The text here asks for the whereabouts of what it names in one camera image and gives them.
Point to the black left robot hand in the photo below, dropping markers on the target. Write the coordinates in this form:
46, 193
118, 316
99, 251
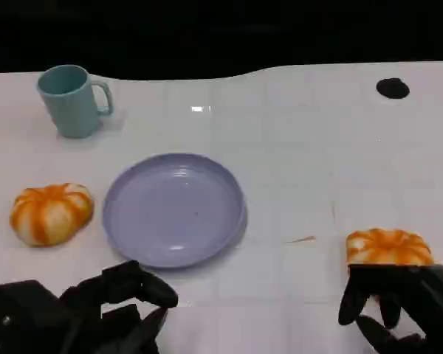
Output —
26, 321

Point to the pale green mug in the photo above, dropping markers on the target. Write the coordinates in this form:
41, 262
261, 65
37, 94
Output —
72, 107

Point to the black round table grommet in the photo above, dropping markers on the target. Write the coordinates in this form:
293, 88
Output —
392, 88

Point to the lilac plate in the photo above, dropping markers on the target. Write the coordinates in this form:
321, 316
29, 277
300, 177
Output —
173, 210

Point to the orange and white bread roll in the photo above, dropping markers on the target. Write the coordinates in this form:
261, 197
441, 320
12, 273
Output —
49, 215
387, 249

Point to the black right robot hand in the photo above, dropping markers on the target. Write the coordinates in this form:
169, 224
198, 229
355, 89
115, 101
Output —
421, 291

